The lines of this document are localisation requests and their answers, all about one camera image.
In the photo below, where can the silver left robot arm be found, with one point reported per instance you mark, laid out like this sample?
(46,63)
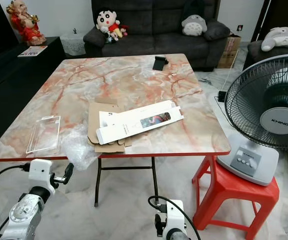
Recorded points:
(26,213)

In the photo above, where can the flat brown cardboard packaging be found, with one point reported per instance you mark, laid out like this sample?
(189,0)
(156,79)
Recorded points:
(95,117)

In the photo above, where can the clear bubble wrap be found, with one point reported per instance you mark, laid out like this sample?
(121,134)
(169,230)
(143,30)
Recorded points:
(79,147)

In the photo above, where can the red plastic stool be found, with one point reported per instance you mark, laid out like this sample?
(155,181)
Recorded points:
(233,187)

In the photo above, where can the grey totoro plush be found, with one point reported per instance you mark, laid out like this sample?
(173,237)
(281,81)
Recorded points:
(193,26)

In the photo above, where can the red laughing buddha statue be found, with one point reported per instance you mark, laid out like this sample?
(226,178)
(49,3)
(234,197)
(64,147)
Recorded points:
(26,22)

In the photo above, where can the dark grey fabric sofa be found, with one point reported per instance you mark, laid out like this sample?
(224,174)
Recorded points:
(158,42)

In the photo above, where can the dark grey sofa cushion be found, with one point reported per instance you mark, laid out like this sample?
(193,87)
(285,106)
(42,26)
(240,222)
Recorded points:
(94,37)

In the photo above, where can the marble pattern folding table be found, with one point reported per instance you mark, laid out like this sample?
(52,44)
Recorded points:
(114,82)

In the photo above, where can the white totoro plush pillow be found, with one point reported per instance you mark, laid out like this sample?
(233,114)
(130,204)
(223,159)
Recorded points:
(283,39)

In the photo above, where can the dark wooden door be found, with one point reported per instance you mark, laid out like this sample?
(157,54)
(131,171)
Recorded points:
(283,12)

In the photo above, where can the white lace covered stand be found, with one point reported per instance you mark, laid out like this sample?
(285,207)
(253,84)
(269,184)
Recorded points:
(73,44)

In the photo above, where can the cartoon boy plush doll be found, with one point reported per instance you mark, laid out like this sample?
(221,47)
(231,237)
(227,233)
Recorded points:
(108,21)

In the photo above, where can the clear plastic tray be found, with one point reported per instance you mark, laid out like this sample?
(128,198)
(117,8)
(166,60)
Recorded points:
(43,135)

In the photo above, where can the small black phone stand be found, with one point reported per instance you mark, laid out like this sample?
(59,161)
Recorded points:
(159,63)

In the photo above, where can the long white product box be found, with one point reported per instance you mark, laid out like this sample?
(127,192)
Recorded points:
(126,127)

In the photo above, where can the brown cardboard box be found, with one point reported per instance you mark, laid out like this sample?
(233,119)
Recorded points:
(228,51)

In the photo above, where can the dark grey armchair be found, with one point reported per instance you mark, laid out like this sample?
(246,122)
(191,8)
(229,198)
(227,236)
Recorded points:
(256,50)

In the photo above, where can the red white magazine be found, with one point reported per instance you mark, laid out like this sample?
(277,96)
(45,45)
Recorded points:
(32,51)

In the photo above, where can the grey table fan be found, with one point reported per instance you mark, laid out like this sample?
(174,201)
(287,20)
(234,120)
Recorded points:
(246,160)

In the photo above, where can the black power adapter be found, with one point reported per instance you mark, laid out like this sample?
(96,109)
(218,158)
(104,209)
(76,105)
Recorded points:
(222,96)

